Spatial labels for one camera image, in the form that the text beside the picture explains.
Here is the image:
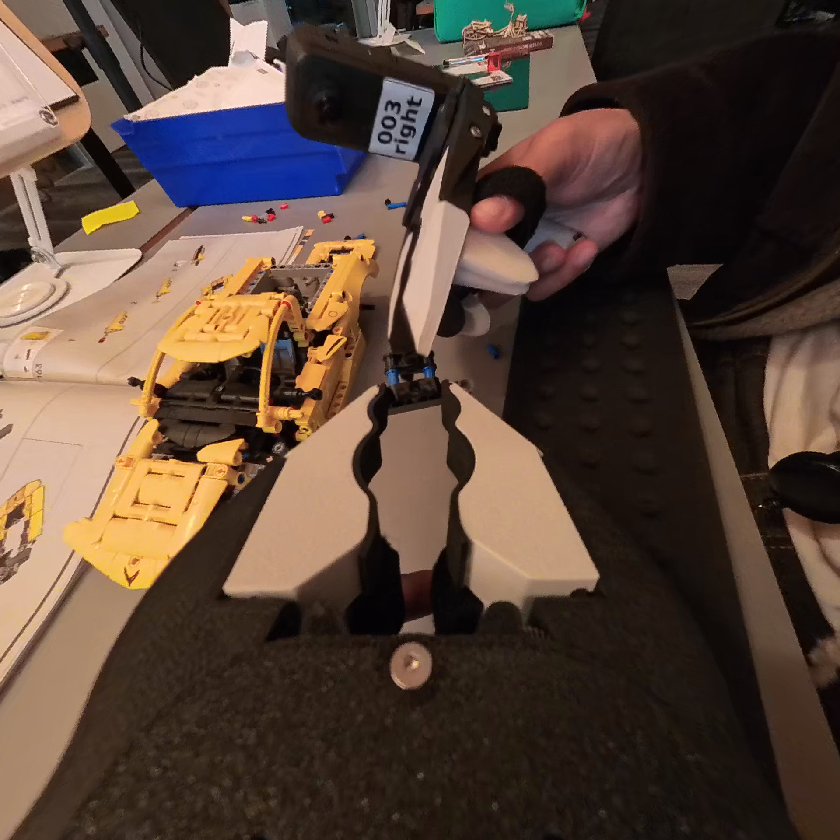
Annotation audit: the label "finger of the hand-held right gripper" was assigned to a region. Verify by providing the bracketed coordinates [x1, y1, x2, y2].
[388, 226, 422, 349]
[407, 147, 473, 357]

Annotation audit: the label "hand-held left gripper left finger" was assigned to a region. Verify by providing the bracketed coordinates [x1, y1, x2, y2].
[222, 386, 401, 634]

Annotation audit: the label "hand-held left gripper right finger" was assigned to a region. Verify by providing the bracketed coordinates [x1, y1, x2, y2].
[432, 381, 602, 634]

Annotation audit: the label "person's right forearm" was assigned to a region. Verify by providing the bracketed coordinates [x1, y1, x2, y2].
[561, 26, 840, 329]

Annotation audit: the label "person's right hand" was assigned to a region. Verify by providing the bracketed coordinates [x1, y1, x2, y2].
[469, 107, 647, 303]

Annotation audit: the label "green cutting mat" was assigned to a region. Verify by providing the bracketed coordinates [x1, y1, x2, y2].
[482, 56, 531, 112]

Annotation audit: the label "wooden model kit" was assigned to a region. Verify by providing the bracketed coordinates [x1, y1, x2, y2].
[461, 16, 555, 56]

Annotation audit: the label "teal plastic bin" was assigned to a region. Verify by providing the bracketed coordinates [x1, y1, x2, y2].
[433, 0, 588, 43]

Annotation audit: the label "black studded mat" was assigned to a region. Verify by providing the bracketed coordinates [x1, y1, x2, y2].
[504, 262, 788, 815]

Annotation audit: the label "scattered small brick pins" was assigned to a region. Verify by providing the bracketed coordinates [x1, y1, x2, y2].
[241, 202, 337, 225]

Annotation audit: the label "yellow toy brick car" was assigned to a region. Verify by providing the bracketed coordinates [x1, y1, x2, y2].
[63, 238, 380, 589]

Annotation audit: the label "blue plastic bin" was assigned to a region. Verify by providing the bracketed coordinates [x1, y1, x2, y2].
[110, 98, 368, 207]

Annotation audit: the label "pile of white paper bags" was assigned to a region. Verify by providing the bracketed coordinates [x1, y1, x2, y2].
[125, 16, 290, 122]

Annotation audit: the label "open instruction booklet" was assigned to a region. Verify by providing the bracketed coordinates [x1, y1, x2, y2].
[0, 226, 306, 683]

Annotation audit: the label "yellow paper strip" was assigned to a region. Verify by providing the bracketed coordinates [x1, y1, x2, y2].
[81, 201, 140, 235]

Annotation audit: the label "brown fleece-lined jacket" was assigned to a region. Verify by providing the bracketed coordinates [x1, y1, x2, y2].
[682, 249, 840, 342]

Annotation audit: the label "white striped shirt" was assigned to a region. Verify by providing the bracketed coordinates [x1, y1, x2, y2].
[764, 322, 840, 690]

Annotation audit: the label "white articulated stand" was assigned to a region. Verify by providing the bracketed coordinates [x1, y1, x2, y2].
[0, 164, 142, 329]

